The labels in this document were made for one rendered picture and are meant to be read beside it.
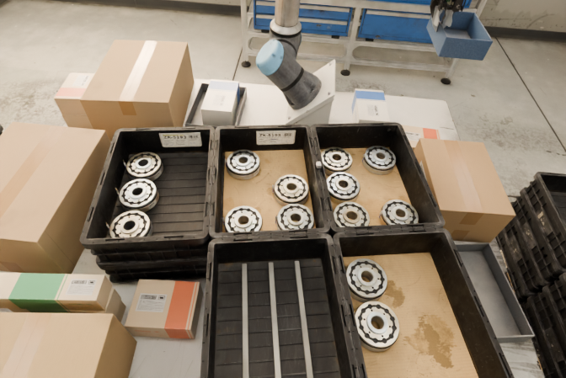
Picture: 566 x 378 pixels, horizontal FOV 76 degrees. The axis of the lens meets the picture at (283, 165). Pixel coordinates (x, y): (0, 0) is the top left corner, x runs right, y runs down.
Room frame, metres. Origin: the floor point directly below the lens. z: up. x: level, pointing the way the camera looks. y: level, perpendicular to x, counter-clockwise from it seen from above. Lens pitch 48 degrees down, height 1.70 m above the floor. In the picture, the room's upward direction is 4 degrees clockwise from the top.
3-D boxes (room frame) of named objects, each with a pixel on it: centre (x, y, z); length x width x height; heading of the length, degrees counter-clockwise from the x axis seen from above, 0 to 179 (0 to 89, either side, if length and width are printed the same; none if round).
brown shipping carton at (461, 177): (0.77, -0.57, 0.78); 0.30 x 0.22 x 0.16; 0
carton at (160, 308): (0.33, 0.28, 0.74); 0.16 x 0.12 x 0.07; 91
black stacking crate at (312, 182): (0.65, 0.04, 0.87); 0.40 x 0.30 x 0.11; 8
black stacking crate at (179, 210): (0.61, 0.34, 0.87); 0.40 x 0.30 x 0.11; 8
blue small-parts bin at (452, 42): (1.19, -0.57, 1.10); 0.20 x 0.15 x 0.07; 179
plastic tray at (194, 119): (1.16, 0.29, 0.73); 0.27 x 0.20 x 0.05; 178
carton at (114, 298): (0.31, 0.51, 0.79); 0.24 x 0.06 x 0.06; 89
